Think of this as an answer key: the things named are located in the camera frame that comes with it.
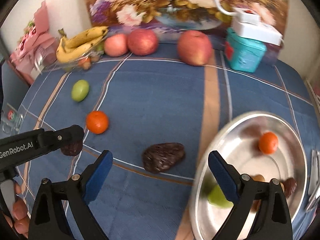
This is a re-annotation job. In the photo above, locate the green jujube on cloth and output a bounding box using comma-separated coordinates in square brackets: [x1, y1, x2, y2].
[71, 80, 89, 102]

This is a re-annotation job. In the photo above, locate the pink flower bouquet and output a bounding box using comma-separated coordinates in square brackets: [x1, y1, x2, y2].
[10, 1, 59, 75]

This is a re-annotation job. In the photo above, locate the large wrinkled dark date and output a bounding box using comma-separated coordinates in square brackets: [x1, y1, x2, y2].
[142, 142, 185, 174]

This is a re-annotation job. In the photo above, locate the green jujube in plate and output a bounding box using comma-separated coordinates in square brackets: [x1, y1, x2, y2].
[207, 185, 233, 209]

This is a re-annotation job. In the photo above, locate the red apple right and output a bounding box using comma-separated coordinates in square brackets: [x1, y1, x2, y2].
[177, 30, 213, 66]

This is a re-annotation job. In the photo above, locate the dark red apple middle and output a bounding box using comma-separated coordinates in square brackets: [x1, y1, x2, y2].
[127, 29, 159, 56]

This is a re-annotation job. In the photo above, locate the silver metal plate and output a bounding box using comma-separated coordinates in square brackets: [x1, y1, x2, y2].
[189, 111, 307, 239]

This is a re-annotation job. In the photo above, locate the white power adapter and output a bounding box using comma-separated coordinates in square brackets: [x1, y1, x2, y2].
[214, 0, 283, 46]

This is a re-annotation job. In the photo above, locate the orange tangerine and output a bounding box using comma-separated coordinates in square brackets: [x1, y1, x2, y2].
[86, 111, 109, 134]
[258, 132, 279, 154]

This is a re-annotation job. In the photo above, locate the blue plaid tablecloth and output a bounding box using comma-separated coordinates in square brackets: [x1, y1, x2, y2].
[0, 42, 320, 240]

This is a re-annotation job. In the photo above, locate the tan longan fruit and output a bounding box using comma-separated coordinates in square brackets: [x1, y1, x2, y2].
[249, 174, 266, 213]

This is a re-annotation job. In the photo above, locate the yellow banana bunch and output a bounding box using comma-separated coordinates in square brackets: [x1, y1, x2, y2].
[56, 26, 108, 63]

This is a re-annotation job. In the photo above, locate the smartphone on stand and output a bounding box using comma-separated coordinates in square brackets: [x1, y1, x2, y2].
[305, 150, 319, 212]

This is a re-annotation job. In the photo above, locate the teal house-shaped box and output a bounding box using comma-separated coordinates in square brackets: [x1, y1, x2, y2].
[224, 27, 267, 73]

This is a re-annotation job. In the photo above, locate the brown red date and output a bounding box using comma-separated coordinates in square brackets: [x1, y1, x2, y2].
[60, 140, 83, 157]

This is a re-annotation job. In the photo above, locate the floral painting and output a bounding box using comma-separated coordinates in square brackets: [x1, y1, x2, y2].
[85, 0, 288, 41]

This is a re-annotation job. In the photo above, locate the small dark date in plate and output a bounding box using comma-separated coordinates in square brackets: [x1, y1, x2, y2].
[281, 177, 297, 198]

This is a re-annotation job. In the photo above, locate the pale red apple left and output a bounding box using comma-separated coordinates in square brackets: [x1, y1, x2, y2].
[104, 34, 128, 57]

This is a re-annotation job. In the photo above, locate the clear plastic fruit tray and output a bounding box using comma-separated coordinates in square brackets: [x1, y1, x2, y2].
[42, 41, 104, 72]

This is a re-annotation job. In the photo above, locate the left human hand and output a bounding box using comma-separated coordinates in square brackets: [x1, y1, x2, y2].
[4, 181, 30, 238]

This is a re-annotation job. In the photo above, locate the clear acrylic sign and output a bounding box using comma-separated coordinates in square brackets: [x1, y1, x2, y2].
[1, 103, 23, 135]

